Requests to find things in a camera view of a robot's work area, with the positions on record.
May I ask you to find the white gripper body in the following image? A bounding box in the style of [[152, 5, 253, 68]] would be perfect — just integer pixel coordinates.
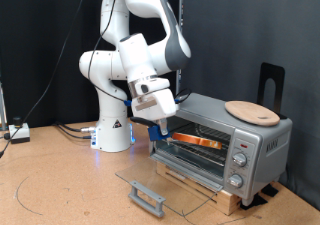
[[130, 88, 179, 122]]

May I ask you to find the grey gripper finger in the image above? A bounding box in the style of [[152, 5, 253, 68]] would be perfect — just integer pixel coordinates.
[[157, 118, 170, 137]]

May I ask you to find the white bread slice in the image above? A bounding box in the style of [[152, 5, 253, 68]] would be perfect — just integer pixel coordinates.
[[171, 131, 223, 150]]

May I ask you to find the glass oven door with handle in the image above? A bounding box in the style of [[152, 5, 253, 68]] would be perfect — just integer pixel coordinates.
[[115, 151, 225, 218]]

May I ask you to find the silver oven knob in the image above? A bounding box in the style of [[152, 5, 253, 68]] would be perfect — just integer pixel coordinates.
[[227, 173, 245, 189], [232, 151, 249, 168]]

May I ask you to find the silver toaster oven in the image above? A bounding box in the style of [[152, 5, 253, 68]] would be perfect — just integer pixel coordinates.
[[148, 91, 294, 206]]

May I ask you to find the oval wooden cutting board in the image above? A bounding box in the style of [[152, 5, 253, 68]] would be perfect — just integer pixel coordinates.
[[224, 100, 281, 127]]

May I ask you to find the slatted wooden block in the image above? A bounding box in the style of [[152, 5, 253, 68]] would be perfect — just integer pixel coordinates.
[[156, 161, 243, 216]]

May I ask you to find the grey backdrop curtain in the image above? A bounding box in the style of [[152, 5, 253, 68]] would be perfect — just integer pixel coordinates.
[[181, 0, 320, 211]]

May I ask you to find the black metal bookend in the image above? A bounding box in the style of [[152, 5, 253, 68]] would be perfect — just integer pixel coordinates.
[[256, 62, 287, 120]]

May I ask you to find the black tape patch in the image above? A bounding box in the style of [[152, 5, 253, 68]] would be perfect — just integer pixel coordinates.
[[261, 184, 280, 198]]

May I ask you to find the white emergency stop box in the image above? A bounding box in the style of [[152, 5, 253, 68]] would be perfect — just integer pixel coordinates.
[[8, 116, 31, 144]]

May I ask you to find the black backdrop curtain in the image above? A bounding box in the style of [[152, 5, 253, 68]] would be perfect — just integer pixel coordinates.
[[0, 0, 183, 129]]

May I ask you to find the thin metal pole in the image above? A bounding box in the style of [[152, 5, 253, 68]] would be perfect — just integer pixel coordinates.
[[0, 81, 8, 132]]

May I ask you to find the black camera cable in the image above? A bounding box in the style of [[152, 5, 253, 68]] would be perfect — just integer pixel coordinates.
[[87, 0, 193, 106]]

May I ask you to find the metal wire oven rack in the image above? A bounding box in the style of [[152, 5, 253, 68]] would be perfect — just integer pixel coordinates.
[[157, 123, 233, 168]]

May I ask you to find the black cable with silver connector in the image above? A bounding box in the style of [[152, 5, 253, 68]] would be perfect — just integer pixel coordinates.
[[53, 120, 98, 133]]

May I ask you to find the black base cable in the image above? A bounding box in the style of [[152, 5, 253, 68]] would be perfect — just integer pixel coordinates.
[[57, 124, 94, 140]]

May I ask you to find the vertical aluminium frame pole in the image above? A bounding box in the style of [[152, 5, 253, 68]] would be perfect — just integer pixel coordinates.
[[175, 0, 185, 96]]

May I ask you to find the black hanging cable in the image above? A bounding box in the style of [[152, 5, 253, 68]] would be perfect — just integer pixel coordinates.
[[0, 0, 91, 158]]

